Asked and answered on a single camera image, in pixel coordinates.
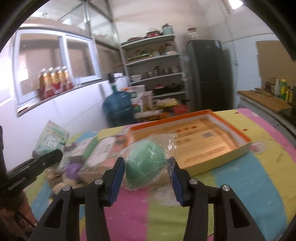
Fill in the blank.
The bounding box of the cardboard sheet on wall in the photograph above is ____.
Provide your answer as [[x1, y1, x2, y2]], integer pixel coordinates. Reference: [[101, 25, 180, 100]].
[[256, 40, 295, 82]]

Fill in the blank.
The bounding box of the red plastic basin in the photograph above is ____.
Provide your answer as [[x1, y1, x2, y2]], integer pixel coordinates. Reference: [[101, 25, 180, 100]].
[[173, 104, 189, 115]]

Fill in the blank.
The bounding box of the beige plush bear purple bow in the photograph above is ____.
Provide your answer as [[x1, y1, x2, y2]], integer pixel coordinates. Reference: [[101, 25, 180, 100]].
[[45, 163, 85, 196]]

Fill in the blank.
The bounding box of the colourful cartoon quilt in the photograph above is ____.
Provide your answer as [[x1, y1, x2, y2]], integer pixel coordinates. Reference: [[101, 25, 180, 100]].
[[23, 108, 296, 241]]

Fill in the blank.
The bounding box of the green white tissue box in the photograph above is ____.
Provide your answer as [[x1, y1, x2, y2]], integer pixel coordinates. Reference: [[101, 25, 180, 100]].
[[69, 137, 99, 163]]

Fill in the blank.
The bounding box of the person's left hand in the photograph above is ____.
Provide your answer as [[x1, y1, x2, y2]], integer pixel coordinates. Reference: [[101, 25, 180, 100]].
[[1, 191, 37, 237]]

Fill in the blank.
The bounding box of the black refrigerator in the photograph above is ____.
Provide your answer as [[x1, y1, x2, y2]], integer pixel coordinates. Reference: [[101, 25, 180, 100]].
[[186, 40, 233, 111]]

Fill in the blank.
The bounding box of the wooden counter top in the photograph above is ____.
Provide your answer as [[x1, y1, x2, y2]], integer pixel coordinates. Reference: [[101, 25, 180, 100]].
[[237, 90, 291, 113]]

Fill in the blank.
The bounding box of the orange drink bottles pack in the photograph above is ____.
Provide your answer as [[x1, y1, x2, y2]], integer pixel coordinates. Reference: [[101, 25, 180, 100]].
[[39, 66, 74, 100]]

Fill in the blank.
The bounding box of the green yellow bottle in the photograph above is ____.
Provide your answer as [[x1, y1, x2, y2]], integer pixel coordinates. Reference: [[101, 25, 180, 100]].
[[280, 79, 287, 100]]

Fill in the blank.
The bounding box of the orange cardboard box lid tray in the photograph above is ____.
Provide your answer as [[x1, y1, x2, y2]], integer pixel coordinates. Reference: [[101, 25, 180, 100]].
[[128, 109, 251, 176]]

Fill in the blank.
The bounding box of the green sponge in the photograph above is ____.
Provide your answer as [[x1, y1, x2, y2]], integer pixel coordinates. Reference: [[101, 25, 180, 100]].
[[119, 133, 177, 191]]

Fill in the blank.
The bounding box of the blue water jug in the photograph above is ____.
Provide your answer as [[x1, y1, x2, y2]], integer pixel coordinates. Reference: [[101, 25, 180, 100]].
[[102, 85, 137, 128]]

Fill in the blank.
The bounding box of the grey metal shelf rack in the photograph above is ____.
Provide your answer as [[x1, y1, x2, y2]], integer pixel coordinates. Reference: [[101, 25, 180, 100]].
[[120, 34, 189, 103]]

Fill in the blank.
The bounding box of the white green tissue pack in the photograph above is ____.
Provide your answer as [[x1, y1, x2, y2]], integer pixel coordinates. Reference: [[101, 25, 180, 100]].
[[32, 120, 70, 159]]

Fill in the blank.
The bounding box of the floral pink tissue pack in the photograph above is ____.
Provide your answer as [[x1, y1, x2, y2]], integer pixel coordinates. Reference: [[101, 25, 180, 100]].
[[78, 135, 127, 184]]

